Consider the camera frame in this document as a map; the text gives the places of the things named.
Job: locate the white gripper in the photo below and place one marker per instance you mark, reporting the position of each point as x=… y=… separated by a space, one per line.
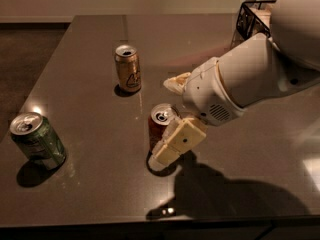
x=206 y=90

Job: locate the red coke can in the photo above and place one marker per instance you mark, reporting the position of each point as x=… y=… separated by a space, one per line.
x=158 y=120

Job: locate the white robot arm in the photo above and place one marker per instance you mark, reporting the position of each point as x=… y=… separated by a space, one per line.
x=278 y=64

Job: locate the gold soda can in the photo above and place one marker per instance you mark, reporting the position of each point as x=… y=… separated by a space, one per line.
x=128 y=68

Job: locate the green soda can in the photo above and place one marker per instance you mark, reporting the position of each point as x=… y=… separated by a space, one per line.
x=38 y=140

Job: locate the packets in basket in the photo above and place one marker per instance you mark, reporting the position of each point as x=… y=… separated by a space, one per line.
x=263 y=13

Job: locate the black wire basket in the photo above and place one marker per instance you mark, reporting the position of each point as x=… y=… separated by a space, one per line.
x=246 y=22

